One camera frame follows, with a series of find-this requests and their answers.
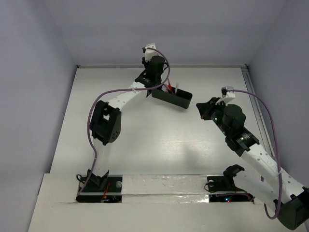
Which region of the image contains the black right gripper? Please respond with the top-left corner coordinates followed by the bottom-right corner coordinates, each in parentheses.
top-left (197, 97), bottom-right (231, 136)

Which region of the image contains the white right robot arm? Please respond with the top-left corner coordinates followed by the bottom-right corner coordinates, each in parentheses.
top-left (196, 97), bottom-right (309, 231)

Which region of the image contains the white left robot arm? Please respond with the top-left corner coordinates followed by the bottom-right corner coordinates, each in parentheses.
top-left (87, 55), bottom-right (170, 178)

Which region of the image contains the black stationery container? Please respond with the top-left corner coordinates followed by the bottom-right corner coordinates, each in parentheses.
top-left (152, 89), bottom-right (193, 109)

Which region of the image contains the white pen in container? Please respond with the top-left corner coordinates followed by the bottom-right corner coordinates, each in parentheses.
top-left (161, 87), bottom-right (169, 92)

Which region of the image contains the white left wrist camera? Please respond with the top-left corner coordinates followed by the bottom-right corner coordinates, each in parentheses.
top-left (142, 43), bottom-right (158, 62)

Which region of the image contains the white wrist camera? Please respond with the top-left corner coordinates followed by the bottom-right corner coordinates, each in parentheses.
top-left (215, 86), bottom-right (236, 105)
top-left (142, 43), bottom-right (158, 62)

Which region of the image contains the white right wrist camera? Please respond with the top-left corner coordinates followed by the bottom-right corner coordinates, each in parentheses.
top-left (215, 86), bottom-right (236, 105)

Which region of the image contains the aluminium side rail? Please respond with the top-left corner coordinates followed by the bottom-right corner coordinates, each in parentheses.
top-left (241, 67), bottom-right (277, 160)

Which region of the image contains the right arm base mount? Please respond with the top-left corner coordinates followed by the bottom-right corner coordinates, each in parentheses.
top-left (204, 164), bottom-right (254, 203)

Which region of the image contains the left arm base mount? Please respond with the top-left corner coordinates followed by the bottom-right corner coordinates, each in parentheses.
top-left (76, 171), bottom-right (123, 203)

